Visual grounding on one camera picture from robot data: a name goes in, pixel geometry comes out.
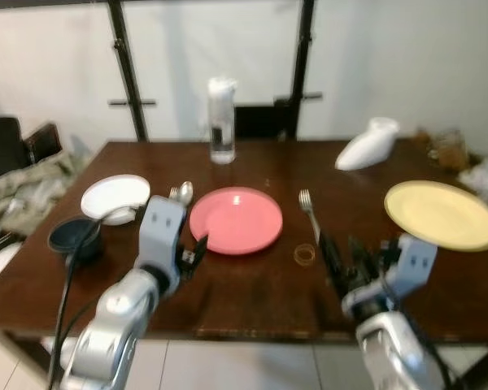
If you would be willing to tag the white tissue pack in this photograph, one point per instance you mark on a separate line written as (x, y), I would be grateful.
(366, 148)

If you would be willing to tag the silver metal spoon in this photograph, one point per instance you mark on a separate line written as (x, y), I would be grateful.
(185, 192)

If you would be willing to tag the clear plastic water bottle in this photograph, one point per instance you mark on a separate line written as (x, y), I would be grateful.
(222, 122)

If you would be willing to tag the black suitcase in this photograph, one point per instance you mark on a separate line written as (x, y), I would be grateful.
(2, 146)

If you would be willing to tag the silver metal fork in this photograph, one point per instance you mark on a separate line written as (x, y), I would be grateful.
(307, 203)
(175, 193)

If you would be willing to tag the pink plate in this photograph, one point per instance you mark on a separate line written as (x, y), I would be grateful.
(236, 221)

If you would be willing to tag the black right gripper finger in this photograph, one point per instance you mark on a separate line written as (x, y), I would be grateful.
(358, 253)
(332, 264)

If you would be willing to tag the white bowl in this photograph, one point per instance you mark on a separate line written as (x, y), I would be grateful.
(114, 197)

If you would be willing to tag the dark round cup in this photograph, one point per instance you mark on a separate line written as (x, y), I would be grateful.
(73, 237)

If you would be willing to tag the yellow plate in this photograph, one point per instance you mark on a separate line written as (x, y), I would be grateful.
(439, 215)

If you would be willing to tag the dark brown wooden table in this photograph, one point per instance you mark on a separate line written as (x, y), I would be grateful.
(252, 288)

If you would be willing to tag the crumpled clear plastic bag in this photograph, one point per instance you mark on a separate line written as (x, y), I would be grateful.
(484, 183)

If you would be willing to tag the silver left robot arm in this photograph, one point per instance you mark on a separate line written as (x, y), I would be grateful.
(106, 333)

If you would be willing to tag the black chair back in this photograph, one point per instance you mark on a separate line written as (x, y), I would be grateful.
(260, 122)

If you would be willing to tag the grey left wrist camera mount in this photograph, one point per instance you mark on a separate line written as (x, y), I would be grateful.
(160, 231)

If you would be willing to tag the black stand pole with crossbar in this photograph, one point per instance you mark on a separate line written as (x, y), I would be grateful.
(126, 73)

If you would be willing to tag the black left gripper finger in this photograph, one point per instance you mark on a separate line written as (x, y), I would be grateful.
(200, 247)

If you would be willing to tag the brown glass jar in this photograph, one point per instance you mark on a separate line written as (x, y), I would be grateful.
(449, 150)

